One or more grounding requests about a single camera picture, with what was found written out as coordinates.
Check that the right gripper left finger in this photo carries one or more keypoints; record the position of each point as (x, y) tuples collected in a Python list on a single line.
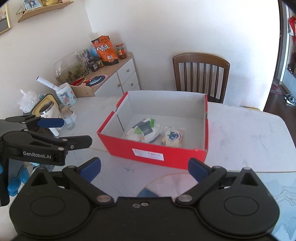
[(80, 179)]

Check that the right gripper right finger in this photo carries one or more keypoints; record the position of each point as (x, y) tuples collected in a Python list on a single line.
[(207, 179)]

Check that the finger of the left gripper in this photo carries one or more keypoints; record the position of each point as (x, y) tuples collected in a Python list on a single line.
[(75, 142), (50, 123)]

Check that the blue gloved left hand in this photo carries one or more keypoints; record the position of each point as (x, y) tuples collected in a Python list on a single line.
[(19, 174)]

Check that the white yellow kettle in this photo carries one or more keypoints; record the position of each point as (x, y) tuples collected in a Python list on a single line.
[(46, 107)]

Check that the clear drinking glass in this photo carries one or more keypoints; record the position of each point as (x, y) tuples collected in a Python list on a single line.
[(66, 114)]

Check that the patterned white cup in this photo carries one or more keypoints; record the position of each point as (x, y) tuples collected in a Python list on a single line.
[(66, 95)]

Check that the wooden desk organizer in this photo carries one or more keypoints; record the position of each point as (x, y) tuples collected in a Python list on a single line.
[(83, 90)]

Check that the yellow blue snack packet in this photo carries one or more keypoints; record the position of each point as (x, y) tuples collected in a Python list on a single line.
[(172, 138)]

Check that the glass fish bowl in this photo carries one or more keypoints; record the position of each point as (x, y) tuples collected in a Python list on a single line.
[(70, 69)]

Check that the round blue mouse pad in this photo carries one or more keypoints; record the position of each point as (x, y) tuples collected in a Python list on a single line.
[(95, 80)]

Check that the red cardboard shoe box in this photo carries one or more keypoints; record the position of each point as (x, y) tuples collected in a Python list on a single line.
[(164, 128)]

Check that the small blue globe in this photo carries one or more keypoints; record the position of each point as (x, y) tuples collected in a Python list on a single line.
[(94, 53)]

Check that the white sideboard cabinet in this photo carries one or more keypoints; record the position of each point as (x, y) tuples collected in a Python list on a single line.
[(121, 78)]

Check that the orange snack bag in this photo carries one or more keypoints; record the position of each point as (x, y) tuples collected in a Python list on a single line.
[(105, 50)]

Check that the red lid sauce jar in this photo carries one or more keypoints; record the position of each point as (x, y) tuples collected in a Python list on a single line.
[(121, 51)]

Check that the brown wooden chair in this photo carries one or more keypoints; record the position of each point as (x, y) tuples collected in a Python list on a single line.
[(202, 73)]

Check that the wooden wall shelf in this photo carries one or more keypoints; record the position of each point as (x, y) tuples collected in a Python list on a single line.
[(24, 14)]

